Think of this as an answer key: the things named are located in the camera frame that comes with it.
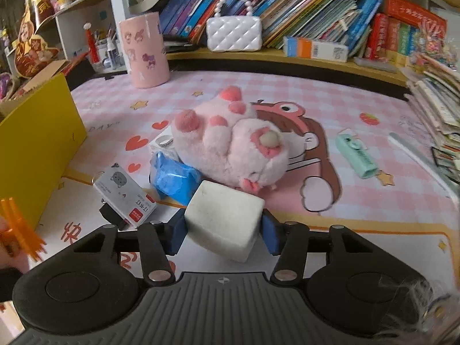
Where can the white staple box red label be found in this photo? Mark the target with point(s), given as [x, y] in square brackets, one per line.
[124, 196]

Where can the grey furry sleeve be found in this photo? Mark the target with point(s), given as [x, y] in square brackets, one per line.
[424, 312]

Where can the stack of paper booklets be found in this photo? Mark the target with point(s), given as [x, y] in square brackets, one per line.
[438, 115]

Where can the pink cartoon cylinder container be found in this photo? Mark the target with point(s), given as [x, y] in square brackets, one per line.
[147, 50]

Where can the white shelf unit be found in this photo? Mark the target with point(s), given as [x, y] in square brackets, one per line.
[79, 25]

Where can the red cartoon paper decoration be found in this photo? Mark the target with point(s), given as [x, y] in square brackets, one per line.
[34, 43]

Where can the white ruler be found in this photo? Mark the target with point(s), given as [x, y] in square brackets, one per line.
[417, 154]

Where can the pen holder with pens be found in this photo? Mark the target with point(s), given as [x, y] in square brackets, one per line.
[106, 52]

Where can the white foam block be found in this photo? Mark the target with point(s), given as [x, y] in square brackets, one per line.
[222, 219]

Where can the white and blue carton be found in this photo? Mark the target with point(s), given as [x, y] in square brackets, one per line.
[316, 48]

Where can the row of colourful books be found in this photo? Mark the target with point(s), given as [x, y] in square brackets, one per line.
[305, 10]

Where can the pink plush toy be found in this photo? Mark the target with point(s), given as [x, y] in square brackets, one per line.
[230, 140]

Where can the yellow cardboard box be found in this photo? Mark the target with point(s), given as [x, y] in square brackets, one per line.
[39, 151]

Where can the blue plastic bag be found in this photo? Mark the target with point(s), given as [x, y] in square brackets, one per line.
[172, 179]

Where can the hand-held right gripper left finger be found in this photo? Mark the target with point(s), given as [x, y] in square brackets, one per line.
[176, 233]

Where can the wooden bookshelf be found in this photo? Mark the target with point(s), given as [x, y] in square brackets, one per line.
[305, 65]

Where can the white tape roll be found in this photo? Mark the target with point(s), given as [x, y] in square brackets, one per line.
[163, 142]

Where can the pink checkered desk mat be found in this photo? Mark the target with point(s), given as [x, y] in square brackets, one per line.
[359, 205]

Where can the orange plastic clip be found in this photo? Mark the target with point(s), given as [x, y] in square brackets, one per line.
[23, 230]

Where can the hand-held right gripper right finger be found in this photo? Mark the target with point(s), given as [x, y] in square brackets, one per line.
[272, 233]

